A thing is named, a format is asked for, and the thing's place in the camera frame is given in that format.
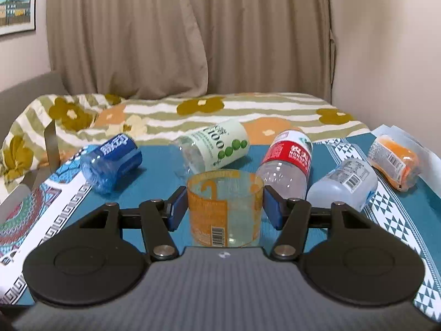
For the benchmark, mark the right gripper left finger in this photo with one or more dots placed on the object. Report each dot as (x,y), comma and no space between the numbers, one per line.
(160,217)

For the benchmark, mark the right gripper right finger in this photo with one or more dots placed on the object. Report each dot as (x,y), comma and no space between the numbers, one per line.
(290,217)

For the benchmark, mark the orange label cut bottle cup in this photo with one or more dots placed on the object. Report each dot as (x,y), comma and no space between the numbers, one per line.
(225,208)

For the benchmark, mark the red label cut bottle cup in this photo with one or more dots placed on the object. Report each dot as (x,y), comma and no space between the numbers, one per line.
(287,163)

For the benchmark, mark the white label cut bottle cup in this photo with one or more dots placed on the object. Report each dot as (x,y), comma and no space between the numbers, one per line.
(353,182)

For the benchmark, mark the blue label cut bottle cup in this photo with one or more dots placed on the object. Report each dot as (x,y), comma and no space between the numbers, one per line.
(107,165)

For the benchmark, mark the green white label bottle cup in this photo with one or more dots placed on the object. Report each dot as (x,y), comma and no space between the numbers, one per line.
(209,148)

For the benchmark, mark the orange bottle cup far right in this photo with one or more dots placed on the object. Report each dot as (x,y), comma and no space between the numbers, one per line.
(398,164)

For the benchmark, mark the teal patterned mat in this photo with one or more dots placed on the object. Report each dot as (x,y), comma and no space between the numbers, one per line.
(63,198)

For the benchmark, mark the floral striped bed quilt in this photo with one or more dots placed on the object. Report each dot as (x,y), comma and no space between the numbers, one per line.
(93,118)

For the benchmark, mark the beige curtain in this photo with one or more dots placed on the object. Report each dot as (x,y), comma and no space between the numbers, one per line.
(151,49)

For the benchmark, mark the grey headboard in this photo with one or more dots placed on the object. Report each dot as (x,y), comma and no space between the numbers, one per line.
(15,99)

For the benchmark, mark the framed wall picture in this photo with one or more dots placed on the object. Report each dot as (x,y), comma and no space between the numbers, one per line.
(17,16)

